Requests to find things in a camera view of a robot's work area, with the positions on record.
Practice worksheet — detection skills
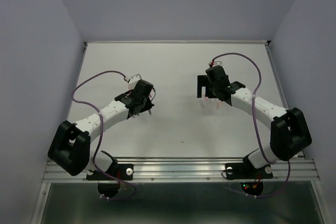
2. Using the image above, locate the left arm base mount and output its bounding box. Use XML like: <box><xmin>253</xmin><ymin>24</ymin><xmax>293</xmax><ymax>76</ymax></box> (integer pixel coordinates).
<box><xmin>86</xmin><ymin>151</ymin><xmax>137</xmax><ymax>201</ymax></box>

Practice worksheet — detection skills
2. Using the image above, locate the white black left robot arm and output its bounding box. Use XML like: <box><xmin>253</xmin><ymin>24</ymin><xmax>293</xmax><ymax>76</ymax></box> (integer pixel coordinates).
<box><xmin>47</xmin><ymin>79</ymin><xmax>154</xmax><ymax>176</ymax></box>

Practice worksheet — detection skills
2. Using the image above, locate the aluminium rail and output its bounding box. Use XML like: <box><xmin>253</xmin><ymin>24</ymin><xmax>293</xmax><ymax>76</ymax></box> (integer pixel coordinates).
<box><xmin>43</xmin><ymin>157</ymin><xmax>320</xmax><ymax>184</ymax></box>

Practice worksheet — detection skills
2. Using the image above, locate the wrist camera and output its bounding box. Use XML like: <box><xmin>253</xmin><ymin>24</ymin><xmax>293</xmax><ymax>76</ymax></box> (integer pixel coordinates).
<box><xmin>209</xmin><ymin>60</ymin><xmax>223</xmax><ymax>68</ymax></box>
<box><xmin>124</xmin><ymin>74</ymin><xmax>142</xmax><ymax>90</ymax></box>

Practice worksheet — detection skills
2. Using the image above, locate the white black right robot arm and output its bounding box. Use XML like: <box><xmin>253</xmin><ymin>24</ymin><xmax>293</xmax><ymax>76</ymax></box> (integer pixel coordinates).
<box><xmin>197</xmin><ymin>66</ymin><xmax>312</xmax><ymax>177</ymax></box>

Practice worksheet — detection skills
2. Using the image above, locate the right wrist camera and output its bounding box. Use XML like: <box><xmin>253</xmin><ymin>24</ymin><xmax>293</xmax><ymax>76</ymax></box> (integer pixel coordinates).
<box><xmin>209</xmin><ymin>60</ymin><xmax>223</xmax><ymax>68</ymax></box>

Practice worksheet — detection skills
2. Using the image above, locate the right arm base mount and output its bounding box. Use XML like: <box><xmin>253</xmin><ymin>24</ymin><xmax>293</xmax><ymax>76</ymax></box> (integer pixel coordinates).
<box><xmin>221</xmin><ymin>157</ymin><xmax>273</xmax><ymax>198</ymax></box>

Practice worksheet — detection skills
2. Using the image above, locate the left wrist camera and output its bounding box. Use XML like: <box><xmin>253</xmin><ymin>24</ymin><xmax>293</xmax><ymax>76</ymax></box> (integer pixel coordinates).
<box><xmin>124</xmin><ymin>74</ymin><xmax>142</xmax><ymax>90</ymax></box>

